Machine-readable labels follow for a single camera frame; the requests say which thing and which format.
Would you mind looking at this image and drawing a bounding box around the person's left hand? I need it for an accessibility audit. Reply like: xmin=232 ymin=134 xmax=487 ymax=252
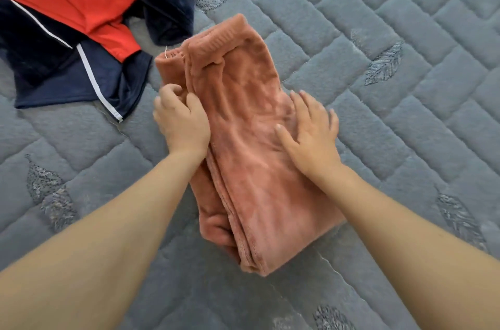
xmin=152 ymin=84 xmax=212 ymax=161

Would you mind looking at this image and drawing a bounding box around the navy velvet pyjama top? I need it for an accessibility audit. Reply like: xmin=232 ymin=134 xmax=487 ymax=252
xmin=0 ymin=0 xmax=196 ymax=122

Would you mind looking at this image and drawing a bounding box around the person's right hand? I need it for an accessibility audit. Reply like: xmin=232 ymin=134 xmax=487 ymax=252
xmin=273 ymin=90 xmax=342 ymax=188

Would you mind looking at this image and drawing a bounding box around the person's left forearm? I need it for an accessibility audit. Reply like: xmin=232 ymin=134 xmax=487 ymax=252
xmin=0 ymin=150 xmax=206 ymax=330

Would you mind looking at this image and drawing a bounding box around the brown velvet garment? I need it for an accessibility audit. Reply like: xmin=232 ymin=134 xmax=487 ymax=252
xmin=154 ymin=14 xmax=347 ymax=277

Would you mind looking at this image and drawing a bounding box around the grey quilted mattress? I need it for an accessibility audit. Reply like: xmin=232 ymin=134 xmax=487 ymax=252
xmin=0 ymin=0 xmax=500 ymax=330

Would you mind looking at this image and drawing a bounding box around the person's right forearm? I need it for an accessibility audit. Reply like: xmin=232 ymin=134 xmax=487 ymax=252
xmin=319 ymin=166 xmax=500 ymax=330

